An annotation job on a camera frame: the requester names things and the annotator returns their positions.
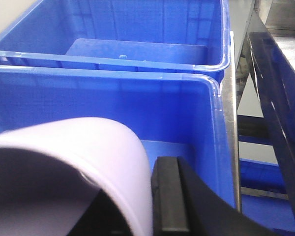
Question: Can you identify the lavender plastic cup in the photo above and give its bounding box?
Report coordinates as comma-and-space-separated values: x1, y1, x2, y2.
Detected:
0, 118, 153, 236

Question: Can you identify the metal shelf with blue bins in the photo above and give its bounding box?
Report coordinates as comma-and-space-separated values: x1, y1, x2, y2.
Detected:
221, 0, 295, 233

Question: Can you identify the far blue plastic bin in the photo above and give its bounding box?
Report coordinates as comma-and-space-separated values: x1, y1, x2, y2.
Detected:
0, 0, 230, 82

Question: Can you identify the near blue plastic bin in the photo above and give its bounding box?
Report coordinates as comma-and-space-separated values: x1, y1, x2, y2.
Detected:
0, 65, 236, 207

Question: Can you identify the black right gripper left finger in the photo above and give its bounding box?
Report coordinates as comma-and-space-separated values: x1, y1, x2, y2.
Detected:
68, 190, 132, 236

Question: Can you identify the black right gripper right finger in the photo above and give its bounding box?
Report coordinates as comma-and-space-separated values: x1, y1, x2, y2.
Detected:
151, 156, 276, 236

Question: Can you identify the blue plastic bin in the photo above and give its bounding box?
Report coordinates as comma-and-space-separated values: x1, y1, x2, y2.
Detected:
0, 0, 230, 82
0, 65, 236, 207

